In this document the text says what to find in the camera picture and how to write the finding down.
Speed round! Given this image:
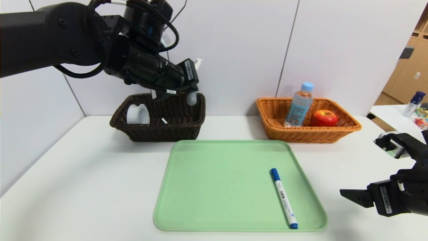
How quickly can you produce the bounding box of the dark blue bottle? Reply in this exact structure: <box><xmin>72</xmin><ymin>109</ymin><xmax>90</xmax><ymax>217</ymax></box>
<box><xmin>404</xmin><ymin>91</ymin><xmax>426</xmax><ymax>117</ymax></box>

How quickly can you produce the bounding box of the dark brown wicker basket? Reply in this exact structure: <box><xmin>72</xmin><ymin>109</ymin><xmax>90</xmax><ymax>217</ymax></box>
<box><xmin>109</xmin><ymin>93</ymin><xmax>206</xmax><ymax>142</ymax></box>

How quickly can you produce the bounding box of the orange wicker basket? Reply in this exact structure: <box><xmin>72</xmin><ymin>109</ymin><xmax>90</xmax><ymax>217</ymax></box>
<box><xmin>256</xmin><ymin>97</ymin><xmax>362</xmax><ymax>144</ymax></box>

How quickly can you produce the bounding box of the clear tape roll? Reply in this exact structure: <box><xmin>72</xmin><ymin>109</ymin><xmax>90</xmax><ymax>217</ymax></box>
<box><xmin>126</xmin><ymin>103</ymin><xmax>150</xmax><ymax>125</ymax></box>

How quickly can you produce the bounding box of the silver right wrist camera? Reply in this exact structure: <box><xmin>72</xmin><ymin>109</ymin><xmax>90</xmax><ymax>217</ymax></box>
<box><xmin>373</xmin><ymin>132</ymin><xmax>413</xmax><ymax>159</ymax></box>

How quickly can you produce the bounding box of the light wooden cabinet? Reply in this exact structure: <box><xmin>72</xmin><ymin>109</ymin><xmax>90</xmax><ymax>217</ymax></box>
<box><xmin>381</xmin><ymin>3</ymin><xmax>428</xmax><ymax>105</ymax></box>

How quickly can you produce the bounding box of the light green plastic tray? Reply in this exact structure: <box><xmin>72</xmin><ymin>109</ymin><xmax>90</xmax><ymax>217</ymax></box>
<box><xmin>153</xmin><ymin>140</ymin><xmax>328</xmax><ymax>232</ymax></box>

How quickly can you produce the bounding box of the red apple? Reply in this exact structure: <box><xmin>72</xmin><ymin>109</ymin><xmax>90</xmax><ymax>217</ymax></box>
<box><xmin>310</xmin><ymin>109</ymin><xmax>339</xmax><ymax>127</ymax></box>

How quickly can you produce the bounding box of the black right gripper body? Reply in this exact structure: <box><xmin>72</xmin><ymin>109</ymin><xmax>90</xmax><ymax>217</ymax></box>
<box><xmin>367</xmin><ymin>169</ymin><xmax>428</xmax><ymax>217</ymax></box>

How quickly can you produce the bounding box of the white side table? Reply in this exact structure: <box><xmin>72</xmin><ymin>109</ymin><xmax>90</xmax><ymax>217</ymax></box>
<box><xmin>369</xmin><ymin>105</ymin><xmax>428</xmax><ymax>138</ymax></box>

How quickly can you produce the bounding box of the clear water bottle blue cap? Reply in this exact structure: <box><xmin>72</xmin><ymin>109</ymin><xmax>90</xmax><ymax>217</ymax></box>
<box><xmin>284</xmin><ymin>81</ymin><xmax>315</xmax><ymax>128</ymax></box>

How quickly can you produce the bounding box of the white marker blue cap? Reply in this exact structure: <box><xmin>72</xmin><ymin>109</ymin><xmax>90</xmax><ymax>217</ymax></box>
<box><xmin>270</xmin><ymin>168</ymin><xmax>298</xmax><ymax>230</ymax></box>

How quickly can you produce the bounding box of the white peeler grey handle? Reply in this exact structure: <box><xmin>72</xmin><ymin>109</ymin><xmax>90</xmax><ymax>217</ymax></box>
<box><xmin>186</xmin><ymin>58</ymin><xmax>203</xmax><ymax>106</ymax></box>

